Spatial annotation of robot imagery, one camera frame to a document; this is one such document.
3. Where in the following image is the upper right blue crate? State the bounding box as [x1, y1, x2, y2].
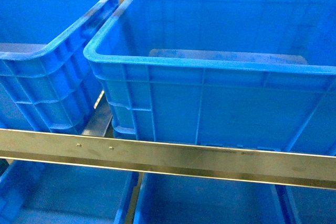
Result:
[83, 0, 335, 156]

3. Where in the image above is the blue crate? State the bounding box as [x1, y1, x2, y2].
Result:
[274, 185, 335, 223]
[133, 173, 286, 223]
[83, 0, 335, 156]
[1, 0, 119, 134]
[1, 161, 139, 223]

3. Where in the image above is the metal storage rack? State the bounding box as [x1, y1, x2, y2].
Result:
[0, 0, 336, 224]

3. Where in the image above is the lower middle blue crate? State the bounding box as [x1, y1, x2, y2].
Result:
[133, 173, 286, 223]

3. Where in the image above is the upper left blue crate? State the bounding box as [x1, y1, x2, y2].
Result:
[1, 0, 119, 134]

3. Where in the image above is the lower left blue crate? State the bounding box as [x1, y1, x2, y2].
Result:
[1, 161, 139, 223]

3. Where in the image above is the lower right blue crate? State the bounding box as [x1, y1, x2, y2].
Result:
[274, 185, 335, 223]

